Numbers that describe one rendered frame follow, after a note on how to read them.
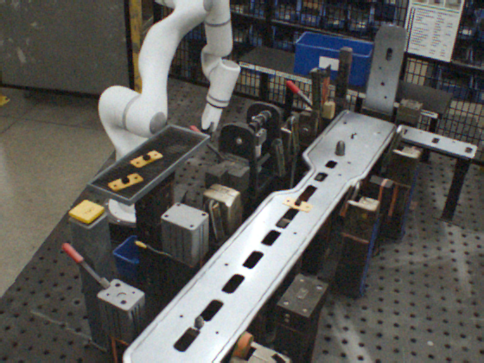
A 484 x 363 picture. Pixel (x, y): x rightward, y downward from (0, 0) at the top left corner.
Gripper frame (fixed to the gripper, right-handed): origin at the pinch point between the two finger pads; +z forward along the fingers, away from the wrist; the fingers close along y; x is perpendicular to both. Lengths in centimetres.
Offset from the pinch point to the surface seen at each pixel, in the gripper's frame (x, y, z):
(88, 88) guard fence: -54, -188, 86
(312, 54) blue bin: 35, -21, -37
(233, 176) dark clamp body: -1, 59, -22
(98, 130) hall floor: -40, -164, 103
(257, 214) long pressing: 7, 68, -17
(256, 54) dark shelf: 19, -44, -22
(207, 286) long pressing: -7, 95, -13
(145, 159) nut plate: -26, 64, -25
